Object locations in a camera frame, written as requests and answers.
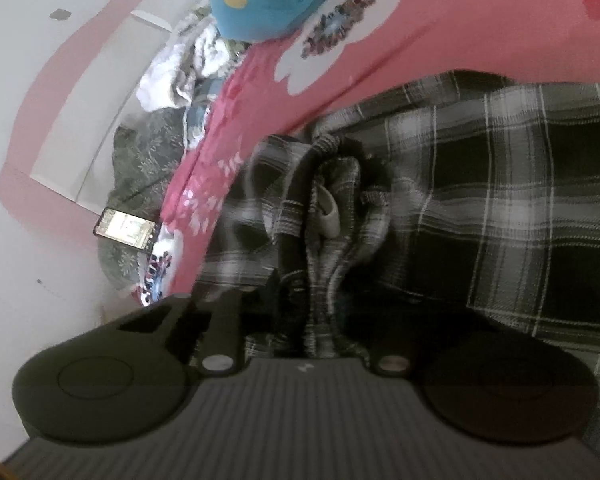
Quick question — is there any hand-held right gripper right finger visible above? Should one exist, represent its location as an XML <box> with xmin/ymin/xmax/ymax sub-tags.
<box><xmin>340</xmin><ymin>305</ymin><xmax>486</xmax><ymax>377</ymax></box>

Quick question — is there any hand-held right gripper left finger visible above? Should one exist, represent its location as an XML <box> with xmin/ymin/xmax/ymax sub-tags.
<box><xmin>116</xmin><ymin>269</ymin><xmax>282</xmax><ymax>377</ymax></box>

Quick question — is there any black white plaid shirt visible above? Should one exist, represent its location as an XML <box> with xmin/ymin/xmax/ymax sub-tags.
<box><xmin>200</xmin><ymin>71</ymin><xmax>600</xmax><ymax>466</ymax></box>

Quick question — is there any smartphone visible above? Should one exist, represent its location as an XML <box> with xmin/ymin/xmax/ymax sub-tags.
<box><xmin>92</xmin><ymin>207</ymin><xmax>162</xmax><ymax>254</ymax></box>

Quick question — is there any grey green floral pillow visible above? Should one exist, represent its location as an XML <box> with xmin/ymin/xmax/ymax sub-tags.
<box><xmin>96</xmin><ymin>107</ymin><xmax>192</xmax><ymax>292</ymax></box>

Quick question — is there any blue checked cloth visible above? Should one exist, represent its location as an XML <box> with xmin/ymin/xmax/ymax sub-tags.
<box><xmin>182</xmin><ymin>79</ymin><xmax>222</xmax><ymax>148</ymax></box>

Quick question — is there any white fluffy blanket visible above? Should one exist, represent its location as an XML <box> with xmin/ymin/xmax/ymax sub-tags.
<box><xmin>135</xmin><ymin>0</ymin><xmax>233</xmax><ymax>113</ymax></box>

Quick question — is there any pink white headboard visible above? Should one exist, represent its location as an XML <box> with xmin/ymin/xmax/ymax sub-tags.
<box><xmin>0</xmin><ymin>0</ymin><xmax>217</xmax><ymax>233</ymax></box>

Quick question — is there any pink floral bedsheet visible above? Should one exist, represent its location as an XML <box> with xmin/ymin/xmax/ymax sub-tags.
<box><xmin>135</xmin><ymin>0</ymin><xmax>600</xmax><ymax>307</ymax></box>

